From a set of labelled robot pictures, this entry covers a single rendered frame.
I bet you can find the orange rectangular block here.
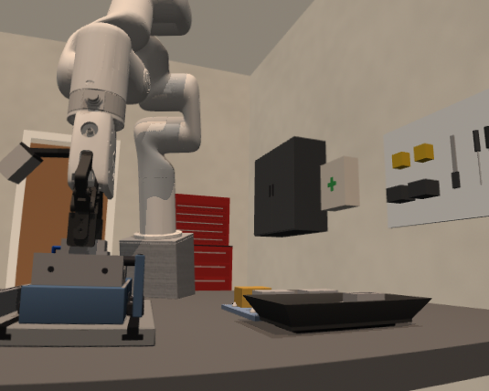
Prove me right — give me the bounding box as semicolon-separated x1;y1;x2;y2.
234;287;271;308

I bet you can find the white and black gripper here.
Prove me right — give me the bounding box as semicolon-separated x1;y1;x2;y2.
67;110;124;247

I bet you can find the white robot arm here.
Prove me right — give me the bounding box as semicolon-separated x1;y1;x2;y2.
0;0;201;239

